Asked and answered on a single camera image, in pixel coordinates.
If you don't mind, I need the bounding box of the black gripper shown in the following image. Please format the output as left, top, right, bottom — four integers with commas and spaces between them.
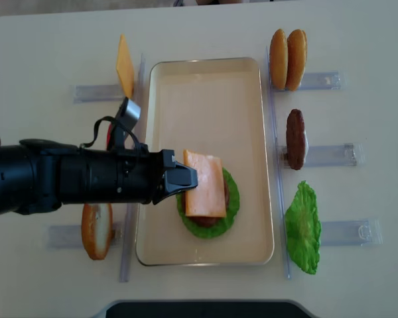
59, 149, 198, 204

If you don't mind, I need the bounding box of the orange cheese slice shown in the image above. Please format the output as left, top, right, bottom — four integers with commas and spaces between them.
115, 34, 135, 99
183, 149, 224, 217

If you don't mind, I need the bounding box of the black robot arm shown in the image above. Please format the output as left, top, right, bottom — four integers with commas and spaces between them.
0, 139, 198, 215

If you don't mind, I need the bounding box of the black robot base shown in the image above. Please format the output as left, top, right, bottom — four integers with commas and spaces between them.
105, 301, 312, 317

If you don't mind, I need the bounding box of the meat patty on burger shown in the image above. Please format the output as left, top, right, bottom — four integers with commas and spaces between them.
189, 182, 230, 228

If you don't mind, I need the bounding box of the lettuce leaf on burger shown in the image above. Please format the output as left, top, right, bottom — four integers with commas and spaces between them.
176, 168, 240, 239

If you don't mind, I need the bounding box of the standing red tomato slice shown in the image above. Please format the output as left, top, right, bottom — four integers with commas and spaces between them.
106, 124, 113, 151

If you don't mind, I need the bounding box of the standing orange cheese slice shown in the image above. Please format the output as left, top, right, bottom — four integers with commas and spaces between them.
115, 34, 135, 99

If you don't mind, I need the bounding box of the standing meat patty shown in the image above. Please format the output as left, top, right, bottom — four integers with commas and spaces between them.
286, 109, 306, 170

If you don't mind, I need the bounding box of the standing green lettuce leaf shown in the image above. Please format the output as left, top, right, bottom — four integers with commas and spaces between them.
285, 181, 322, 275

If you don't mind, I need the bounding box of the cream rectangular tray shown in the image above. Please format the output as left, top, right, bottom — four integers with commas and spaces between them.
135, 57, 274, 266

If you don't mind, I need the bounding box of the standing top bun slice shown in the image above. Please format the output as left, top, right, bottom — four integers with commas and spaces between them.
81, 203, 113, 260

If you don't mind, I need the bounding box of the standing bun slice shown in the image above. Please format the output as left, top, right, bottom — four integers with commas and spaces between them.
81, 203, 113, 260
286, 29, 308, 91
269, 28, 288, 89

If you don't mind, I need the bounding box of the white patty holder clip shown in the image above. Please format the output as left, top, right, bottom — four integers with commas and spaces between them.
303, 129, 309, 165

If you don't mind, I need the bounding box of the standing bun slice far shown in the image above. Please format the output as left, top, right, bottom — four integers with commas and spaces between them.
269, 28, 288, 89

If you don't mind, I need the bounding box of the standing bun slice near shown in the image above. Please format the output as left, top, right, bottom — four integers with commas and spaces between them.
286, 29, 308, 91

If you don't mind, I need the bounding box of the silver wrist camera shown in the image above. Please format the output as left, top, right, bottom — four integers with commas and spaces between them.
115, 97, 141, 131

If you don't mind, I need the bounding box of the black camera cable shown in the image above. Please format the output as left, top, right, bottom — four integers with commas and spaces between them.
79, 115, 150, 156

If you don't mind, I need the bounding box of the clear left long rail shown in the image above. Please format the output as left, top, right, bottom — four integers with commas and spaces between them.
119, 52, 146, 283

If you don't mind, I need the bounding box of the clear long rail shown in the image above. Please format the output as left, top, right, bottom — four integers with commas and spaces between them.
119, 52, 146, 283
266, 46, 291, 280

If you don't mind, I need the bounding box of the clear cheese holder rail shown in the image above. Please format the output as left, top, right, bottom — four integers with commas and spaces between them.
72, 84, 125, 103

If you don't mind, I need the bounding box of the clear top bun rail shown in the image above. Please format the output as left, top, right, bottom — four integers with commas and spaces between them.
45, 222, 123, 250

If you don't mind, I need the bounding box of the clear right long rail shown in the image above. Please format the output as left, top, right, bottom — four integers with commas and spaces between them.
266, 46, 291, 280

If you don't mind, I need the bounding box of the clear patty holder rail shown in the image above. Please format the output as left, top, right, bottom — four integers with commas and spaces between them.
277, 142, 365, 168

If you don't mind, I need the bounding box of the clear bun holder rail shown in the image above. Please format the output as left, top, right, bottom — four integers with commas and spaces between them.
271, 70, 342, 92

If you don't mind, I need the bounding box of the clear lettuce holder rail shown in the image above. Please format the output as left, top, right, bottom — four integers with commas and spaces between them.
320, 218, 383, 246

